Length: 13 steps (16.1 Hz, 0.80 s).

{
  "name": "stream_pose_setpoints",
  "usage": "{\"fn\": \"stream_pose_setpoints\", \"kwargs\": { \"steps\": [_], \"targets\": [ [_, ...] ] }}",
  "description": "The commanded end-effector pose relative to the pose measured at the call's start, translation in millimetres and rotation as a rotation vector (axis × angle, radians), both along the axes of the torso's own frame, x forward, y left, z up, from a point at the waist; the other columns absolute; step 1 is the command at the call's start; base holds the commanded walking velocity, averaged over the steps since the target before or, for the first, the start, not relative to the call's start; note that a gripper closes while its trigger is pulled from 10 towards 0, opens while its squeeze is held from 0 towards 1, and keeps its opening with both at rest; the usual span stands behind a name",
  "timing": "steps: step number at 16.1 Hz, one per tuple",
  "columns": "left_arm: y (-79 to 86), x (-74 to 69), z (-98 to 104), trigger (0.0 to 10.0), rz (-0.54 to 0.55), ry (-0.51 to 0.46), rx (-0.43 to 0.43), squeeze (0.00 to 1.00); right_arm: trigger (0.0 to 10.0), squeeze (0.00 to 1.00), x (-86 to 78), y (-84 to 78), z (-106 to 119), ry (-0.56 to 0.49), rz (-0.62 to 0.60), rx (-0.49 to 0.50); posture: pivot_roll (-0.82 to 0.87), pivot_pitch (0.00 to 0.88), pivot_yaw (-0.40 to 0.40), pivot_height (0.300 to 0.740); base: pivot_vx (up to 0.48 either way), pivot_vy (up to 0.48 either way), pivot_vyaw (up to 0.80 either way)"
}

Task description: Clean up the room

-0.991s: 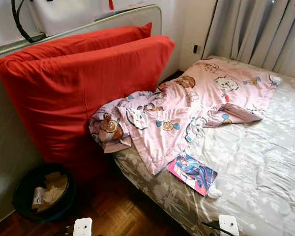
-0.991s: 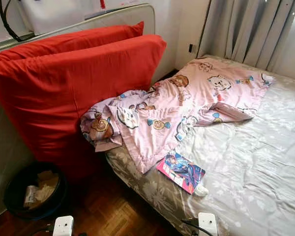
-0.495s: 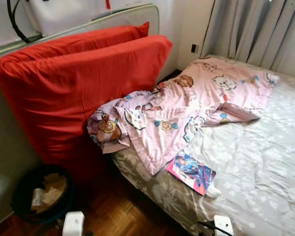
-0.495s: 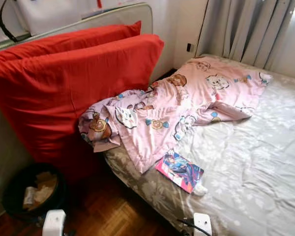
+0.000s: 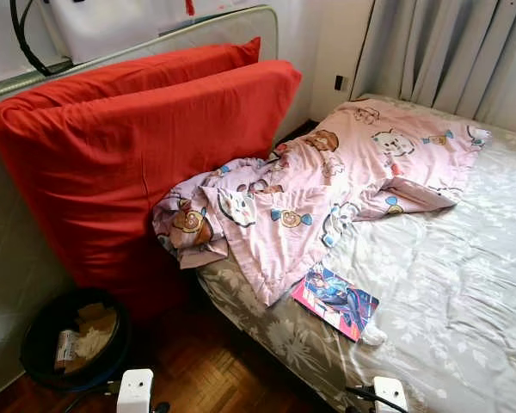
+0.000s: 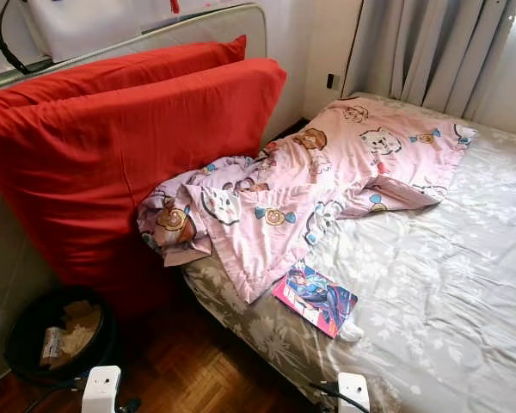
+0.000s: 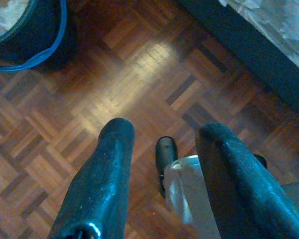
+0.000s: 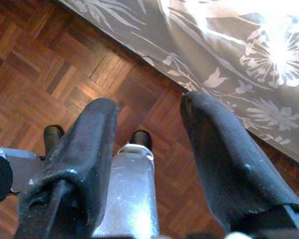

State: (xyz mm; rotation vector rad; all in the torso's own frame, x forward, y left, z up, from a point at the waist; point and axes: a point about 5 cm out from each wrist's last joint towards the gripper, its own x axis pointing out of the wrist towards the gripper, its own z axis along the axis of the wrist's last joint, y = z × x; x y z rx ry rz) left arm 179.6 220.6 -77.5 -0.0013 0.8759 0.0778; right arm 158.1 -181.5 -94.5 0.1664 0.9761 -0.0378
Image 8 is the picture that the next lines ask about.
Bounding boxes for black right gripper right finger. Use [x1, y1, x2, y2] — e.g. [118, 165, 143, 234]
[180, 91, 299, 235]

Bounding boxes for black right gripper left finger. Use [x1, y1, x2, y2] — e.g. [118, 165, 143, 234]
[14, 98, 120, 239]

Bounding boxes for floral satin bedspread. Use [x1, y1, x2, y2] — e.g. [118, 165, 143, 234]
[57, 0, 299, 170]

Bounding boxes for silver robot right leg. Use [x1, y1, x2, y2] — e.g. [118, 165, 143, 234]
[92, 130, 160, 239]

